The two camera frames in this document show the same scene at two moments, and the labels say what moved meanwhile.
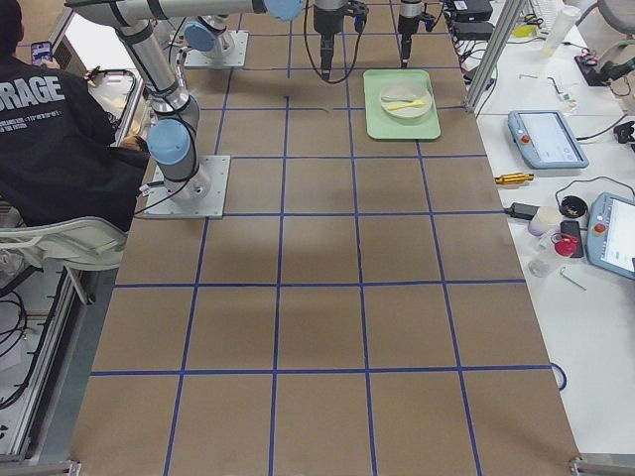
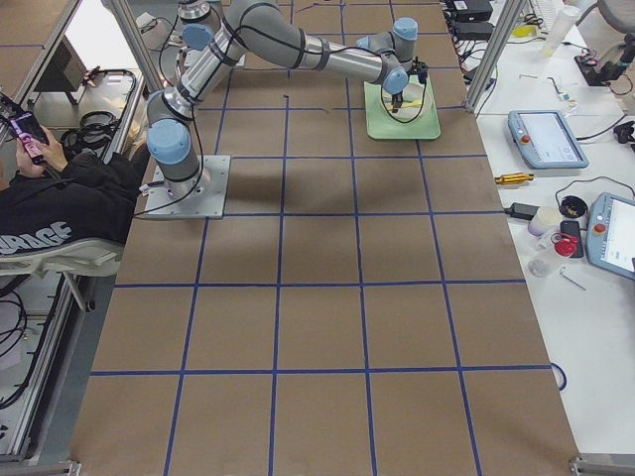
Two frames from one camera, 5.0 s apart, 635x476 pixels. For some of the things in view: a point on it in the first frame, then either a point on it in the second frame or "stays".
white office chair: [85, 243] to [87, 257]
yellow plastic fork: [405, 105] stays
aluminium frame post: [506, 24] stays
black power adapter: [522, 210] stays
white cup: [544, 220] stays
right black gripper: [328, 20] to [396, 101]
